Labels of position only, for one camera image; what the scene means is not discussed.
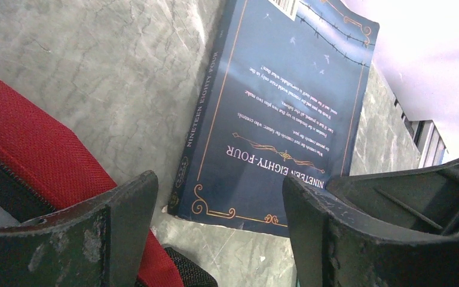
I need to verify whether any red student backpack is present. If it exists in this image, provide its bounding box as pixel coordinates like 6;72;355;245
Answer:
0;80;217;286

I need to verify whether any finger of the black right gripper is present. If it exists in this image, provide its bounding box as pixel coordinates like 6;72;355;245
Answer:
326;158;459;236

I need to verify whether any dark blue book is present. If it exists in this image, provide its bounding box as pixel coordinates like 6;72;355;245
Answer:
167;0;380;237

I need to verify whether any aluminium frame rail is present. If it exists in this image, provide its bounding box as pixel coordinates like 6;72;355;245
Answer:
394;97;449;168

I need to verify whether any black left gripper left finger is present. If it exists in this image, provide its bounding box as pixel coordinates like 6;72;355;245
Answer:
0;170;158;286

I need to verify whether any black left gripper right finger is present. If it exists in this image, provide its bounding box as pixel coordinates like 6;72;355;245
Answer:
282;176;459;286

